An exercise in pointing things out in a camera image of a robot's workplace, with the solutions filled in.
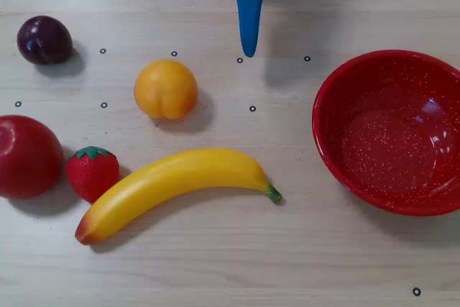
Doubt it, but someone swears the orange-yellow toy peach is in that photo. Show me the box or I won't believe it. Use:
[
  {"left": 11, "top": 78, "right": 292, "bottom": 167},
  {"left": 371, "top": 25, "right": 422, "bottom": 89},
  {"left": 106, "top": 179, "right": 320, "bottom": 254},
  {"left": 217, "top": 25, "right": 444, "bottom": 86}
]
[{"left": 133, "top": 59, "right": 198, "bottom": 120}]

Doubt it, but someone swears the red speckled bowl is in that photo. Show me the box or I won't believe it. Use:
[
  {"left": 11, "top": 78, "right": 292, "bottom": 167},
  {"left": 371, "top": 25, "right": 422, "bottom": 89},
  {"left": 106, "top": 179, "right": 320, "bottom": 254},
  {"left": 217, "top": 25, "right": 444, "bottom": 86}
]
[{"left": 311, "top": 49, "right": 460, "bottom": 217}]

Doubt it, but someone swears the yellow toy banana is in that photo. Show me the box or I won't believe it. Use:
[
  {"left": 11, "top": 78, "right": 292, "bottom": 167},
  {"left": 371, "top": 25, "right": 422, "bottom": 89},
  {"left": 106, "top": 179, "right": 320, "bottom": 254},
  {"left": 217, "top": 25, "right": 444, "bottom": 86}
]
[{"left": 74, "top": 147, "right": 283, "bottom": 246}]

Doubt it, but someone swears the dark purple toy plum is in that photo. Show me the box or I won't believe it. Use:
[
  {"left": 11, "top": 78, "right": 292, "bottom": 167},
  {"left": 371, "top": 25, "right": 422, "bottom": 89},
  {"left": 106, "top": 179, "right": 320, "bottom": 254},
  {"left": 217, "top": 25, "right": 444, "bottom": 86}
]
[{"left": 17, "top": 15, "right": 73, "bottom": 66}]

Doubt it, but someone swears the red toy strawberry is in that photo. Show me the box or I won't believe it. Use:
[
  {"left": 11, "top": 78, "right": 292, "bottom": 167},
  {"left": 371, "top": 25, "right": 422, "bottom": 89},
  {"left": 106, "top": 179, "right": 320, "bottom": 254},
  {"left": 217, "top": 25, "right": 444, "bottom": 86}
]
[{"left": 65, "top": 145, "right": 121, "bottom": 204}]

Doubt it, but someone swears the red toy apple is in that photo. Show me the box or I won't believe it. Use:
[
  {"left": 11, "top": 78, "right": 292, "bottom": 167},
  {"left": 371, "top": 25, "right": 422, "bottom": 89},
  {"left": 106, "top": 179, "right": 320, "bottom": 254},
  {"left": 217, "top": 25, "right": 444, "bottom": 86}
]
[{"left": 0, "top": 114, "right": 65, "bottom": 200}]

